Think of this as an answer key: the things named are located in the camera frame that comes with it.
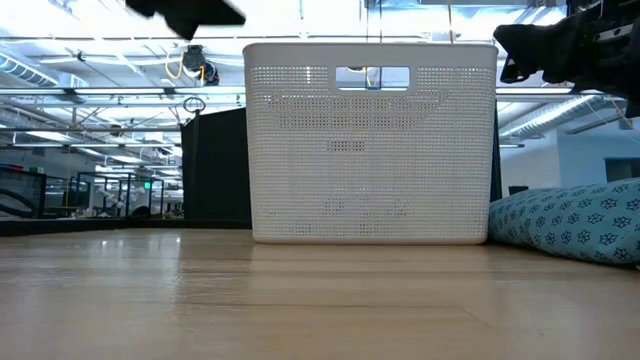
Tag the black table edge rail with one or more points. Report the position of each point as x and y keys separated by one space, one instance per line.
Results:
x=100 y=226

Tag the dark ceiling bar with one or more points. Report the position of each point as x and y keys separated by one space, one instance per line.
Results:
x=595 y=125

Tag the black partition panel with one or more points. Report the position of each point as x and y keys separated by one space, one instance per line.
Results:
x=215 y=165

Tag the white perforated plastic basket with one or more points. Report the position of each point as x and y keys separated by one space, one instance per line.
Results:
x=370 y=165

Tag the white ceiling duct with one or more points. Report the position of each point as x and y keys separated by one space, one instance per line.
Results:
x=545 y=117

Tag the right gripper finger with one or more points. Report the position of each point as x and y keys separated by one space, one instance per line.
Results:
x=520 y=76
x=545 y=50

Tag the teal flower-print bandage roll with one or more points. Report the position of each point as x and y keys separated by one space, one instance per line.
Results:
x=575 y=220

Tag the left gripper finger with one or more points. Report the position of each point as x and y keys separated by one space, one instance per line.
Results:
x=145 y=6
x=200 y=12

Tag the black framed enclosure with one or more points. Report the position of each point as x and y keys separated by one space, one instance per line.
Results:
x=127 y=195
x=20 y=192

